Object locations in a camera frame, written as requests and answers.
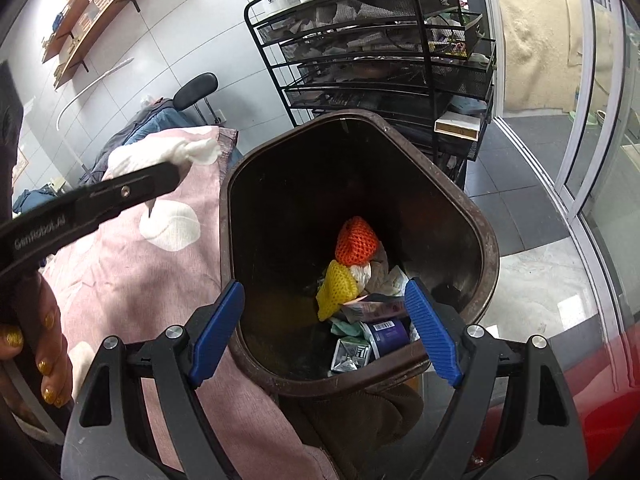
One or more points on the pink polka dot blanket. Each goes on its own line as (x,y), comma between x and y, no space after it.
(150,285)

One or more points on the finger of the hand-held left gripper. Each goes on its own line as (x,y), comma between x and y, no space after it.
(140,185)

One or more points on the grey crumpled paper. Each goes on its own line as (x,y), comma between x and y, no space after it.
(387,270)

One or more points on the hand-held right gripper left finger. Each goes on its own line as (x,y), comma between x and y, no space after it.
(215,335)

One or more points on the orange foam fruit net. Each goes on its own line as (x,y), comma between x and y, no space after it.
(356,240)

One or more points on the cream textured curtain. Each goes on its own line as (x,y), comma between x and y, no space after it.
(530,35)

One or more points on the glass sliding door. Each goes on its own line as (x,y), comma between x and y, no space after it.
(615,185)

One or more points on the white curved wall tube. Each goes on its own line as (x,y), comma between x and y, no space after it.
(92,87)

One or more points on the silver carton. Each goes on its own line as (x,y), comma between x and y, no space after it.
(350,355)

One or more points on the wooden wall shelf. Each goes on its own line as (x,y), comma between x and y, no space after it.
(75,10)
(110,25)

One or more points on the black round stool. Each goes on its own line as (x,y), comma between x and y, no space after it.
(195,90)

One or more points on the white flat box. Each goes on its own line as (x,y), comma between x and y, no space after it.
(460,125)

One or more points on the row of small product boxes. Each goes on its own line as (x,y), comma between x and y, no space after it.
(65,12)

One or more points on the dark brown trash bin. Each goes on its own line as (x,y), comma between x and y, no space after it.
(280,240)

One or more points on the grey covered massage bed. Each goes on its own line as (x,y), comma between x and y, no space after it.
(150,122)

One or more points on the white tissue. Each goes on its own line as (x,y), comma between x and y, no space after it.
(360,275)
(200,152)

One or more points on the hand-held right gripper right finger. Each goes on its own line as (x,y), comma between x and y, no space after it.
(432,332)

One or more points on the person's left hand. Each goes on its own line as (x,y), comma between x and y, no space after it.
(47,340)

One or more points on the pink snack packet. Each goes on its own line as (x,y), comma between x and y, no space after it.
(375,309)

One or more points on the dark brown cloth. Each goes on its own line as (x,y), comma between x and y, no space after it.
(350,425)

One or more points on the purple plastic cup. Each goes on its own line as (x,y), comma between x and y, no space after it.
(387,337)

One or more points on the yellow foam fruit net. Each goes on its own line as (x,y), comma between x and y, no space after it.
(337,290)

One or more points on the teal face mask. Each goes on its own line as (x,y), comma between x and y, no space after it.
(347,329)

